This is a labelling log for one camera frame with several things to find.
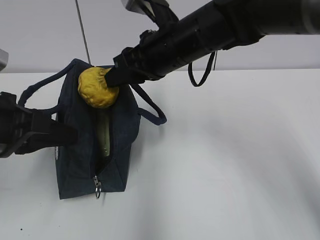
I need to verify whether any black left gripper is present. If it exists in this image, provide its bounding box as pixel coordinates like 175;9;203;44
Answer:
0;91;78;158

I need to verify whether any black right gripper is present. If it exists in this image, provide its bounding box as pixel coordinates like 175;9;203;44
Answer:
104;29;175;88

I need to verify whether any yellow orange toy pumpkin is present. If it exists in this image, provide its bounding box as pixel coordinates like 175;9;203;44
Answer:
77;66;120;109

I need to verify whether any glass container with green lid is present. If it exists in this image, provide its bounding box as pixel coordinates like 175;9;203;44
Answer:
96;109;110;157

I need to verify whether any dark blue fabric lunch bag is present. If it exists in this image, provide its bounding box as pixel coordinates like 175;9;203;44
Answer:
18;59;167;200

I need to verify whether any silver zipper pull ring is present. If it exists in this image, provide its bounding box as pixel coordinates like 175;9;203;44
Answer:
92;174;102;200

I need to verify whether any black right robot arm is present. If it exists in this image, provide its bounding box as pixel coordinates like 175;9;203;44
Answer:
104;0;320;87

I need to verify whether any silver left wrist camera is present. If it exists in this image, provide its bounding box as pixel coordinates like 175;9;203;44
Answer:
0;49;9;72

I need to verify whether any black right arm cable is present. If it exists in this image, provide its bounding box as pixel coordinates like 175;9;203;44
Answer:
187;51;217;88

